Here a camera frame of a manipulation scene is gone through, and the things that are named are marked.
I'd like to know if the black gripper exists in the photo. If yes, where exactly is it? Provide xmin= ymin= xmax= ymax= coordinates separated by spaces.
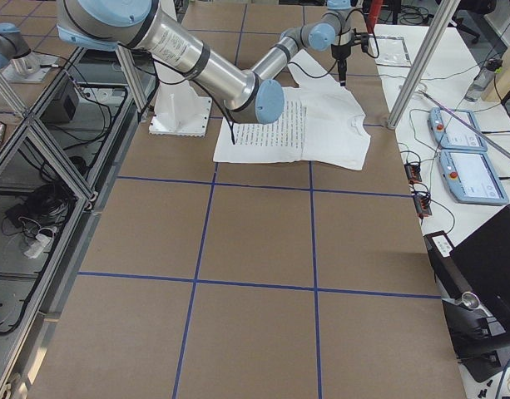
xmin=338 ymin=57 xmax=348 ymax=86

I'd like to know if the white long sleeve printed shirt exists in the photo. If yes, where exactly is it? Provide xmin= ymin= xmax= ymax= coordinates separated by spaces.
xmin=213 ymin=50 xmax=370 ymax=170

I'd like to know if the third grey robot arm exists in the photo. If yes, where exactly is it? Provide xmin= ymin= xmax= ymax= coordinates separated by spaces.
xmin=0 ymin=22 xmax=31 ymax=69

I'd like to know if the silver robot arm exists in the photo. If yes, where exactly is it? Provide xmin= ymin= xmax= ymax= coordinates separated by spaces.
xmin=57 ymin=1 xmax=285 ymax=124
xmin=252 ymin=1 xmax=360 ymax=86

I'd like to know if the clear plastic document sleeve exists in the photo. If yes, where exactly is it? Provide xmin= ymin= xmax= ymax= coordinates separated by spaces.
xmin=370 ymin=35 xmax=412 ymax=67

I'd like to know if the orange electronics board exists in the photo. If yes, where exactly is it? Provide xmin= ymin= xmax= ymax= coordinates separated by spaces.
xmin=404 ymin=163 xmax=423 ymax=184

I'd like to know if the upper blue teach pendant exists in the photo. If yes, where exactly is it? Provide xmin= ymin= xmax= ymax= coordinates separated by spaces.
xmin=428 ymin=107 xmax=488 ymax=152

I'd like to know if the blue teach pendant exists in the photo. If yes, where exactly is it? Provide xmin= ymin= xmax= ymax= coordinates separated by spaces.
xmin=439 ymin=150 xmax=509 ymax=205
xmin=428 ymin=107 xmax=488 ymax=152

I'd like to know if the lower blue teach pendant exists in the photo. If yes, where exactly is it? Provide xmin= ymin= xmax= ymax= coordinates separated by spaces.
xmin=439 ymin=150 xmax=509 ymax=205

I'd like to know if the metal reacher grabber stick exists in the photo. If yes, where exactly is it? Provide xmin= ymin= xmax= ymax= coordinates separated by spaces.
xmin=418 ymin=90 xmax=510 ymax=159

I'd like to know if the black device with white label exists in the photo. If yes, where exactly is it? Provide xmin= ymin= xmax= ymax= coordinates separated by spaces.
xmin=423 ymin=231 xmax=473 ymax=299

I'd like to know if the black laptop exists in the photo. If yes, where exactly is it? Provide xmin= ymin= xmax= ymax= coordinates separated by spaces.
xmin=451 ymin=204 xmax=510 ymax=329

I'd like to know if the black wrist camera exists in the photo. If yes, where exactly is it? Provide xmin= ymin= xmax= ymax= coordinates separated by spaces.
xmin=351 ymin=29 xmax=379 ymax=59

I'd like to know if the aluminium frame post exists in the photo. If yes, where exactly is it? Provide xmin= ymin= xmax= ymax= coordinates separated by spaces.
xmin=387 ymin=0 xmax=460 ymax=130

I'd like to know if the white camera mast pedestal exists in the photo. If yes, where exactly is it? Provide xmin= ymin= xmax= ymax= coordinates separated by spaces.
xmin=144 ymin=1 xmax=212 ymax=136

